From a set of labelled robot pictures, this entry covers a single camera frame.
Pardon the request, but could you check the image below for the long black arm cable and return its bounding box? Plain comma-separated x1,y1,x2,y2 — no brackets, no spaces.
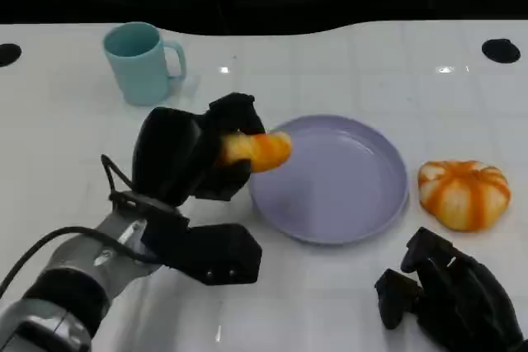
0,225,163,299

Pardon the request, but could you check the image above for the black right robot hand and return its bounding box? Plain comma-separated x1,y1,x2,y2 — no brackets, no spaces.
374,226,528,352

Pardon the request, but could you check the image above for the black table grommet hole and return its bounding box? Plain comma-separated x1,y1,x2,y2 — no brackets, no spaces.
481,38,522,64
0,43,22,68

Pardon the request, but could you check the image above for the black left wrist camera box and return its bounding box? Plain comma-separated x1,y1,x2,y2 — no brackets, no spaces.
139,205,264,286

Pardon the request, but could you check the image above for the short black wrist cable loop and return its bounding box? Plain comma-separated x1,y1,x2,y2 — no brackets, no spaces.
100,154,139,199

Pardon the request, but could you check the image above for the orange and white toy bread roll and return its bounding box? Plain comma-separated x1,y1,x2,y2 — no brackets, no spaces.
417,159,512,232
218,130,294,174

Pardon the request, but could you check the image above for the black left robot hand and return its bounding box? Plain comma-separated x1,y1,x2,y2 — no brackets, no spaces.
131,92,267,208

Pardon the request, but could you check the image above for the pale green mug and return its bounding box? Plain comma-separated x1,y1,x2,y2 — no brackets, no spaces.
101,21,187,107

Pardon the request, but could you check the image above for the lilac plate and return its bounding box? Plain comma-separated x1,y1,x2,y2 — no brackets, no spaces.
249,114,411,245

